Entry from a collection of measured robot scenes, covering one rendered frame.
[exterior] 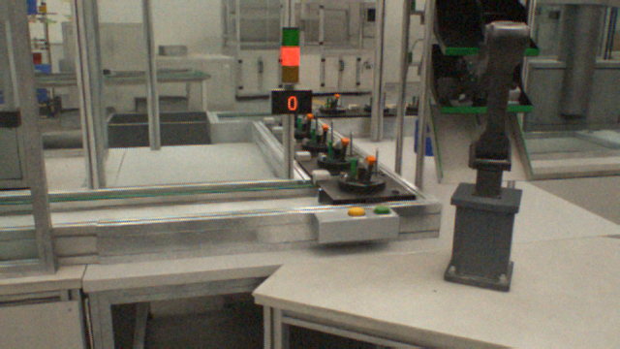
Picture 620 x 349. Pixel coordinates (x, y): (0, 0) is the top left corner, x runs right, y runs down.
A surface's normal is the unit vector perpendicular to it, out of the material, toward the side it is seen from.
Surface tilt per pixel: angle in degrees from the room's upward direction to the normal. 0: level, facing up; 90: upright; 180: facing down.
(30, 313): 90
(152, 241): 90
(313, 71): 90
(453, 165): 45
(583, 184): 90
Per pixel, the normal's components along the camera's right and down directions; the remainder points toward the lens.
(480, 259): -0.38, 0.25
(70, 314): 0.23, 0.27
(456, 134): 0.05, -0.49
